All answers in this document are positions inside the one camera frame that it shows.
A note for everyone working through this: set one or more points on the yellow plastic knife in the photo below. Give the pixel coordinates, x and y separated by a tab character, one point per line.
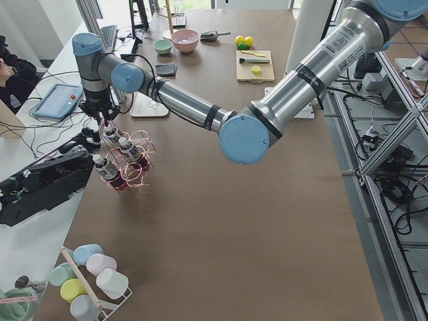
253	53

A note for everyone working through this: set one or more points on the green bowl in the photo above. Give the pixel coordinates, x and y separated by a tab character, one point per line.
163	46

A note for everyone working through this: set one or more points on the person in black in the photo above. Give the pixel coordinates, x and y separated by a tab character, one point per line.
18	78

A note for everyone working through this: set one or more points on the steel muddler black tip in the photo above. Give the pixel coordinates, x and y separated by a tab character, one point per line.
253	61

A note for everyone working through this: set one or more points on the cream rectangular tray plate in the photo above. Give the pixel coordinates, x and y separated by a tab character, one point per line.
140	108

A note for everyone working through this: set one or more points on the blue teach pendant tablet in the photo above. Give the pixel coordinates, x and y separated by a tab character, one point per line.
59	102

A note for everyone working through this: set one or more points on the aluminium frame rail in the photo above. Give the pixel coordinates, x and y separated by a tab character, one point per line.
381	135

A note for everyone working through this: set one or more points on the yellow plastic cup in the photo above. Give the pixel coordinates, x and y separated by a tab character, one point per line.
71	289

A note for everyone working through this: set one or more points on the black machine frame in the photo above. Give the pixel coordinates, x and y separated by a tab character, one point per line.
43	186

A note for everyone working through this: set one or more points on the half lemon slice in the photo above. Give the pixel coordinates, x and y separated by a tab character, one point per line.
256	70

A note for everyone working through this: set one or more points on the metal ice scoop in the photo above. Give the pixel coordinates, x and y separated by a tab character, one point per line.
212	36

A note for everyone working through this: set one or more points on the yellow lemon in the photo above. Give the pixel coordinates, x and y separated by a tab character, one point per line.
239	39

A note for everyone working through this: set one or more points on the white plastic cup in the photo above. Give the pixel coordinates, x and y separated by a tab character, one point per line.
113	283

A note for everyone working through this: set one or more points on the tea bottle near handle end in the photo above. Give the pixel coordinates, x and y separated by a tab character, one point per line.
109	172

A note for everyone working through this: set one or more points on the copper wire bottle basket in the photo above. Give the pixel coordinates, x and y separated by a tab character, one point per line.
135	178

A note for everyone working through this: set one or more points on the blue plastic cup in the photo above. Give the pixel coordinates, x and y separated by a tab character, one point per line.
82	253

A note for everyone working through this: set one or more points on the grey plastic cup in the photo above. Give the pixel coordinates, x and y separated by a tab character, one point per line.
82	308

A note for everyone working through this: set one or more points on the black keyboard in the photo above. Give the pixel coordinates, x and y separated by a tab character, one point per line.
109	34

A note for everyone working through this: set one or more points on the pink plastic cup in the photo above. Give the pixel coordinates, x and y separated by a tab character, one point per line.
98	262

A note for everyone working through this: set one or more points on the bamboo cutting board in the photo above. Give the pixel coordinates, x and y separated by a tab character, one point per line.
243	71

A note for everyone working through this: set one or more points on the grey folded cloth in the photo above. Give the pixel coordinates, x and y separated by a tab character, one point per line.
166	70

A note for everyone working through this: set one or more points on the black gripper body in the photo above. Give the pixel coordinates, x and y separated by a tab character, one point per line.
95	100

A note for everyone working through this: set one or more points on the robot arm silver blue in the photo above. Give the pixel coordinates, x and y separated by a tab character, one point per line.
245	136

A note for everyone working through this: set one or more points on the tea bottle white cap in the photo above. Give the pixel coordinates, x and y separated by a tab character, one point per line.
135	158
112	133

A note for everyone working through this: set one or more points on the green plastic cup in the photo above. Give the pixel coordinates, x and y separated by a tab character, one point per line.
60	274

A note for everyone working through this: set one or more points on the pink bowl with ice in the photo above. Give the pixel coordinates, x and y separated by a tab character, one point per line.
185	40

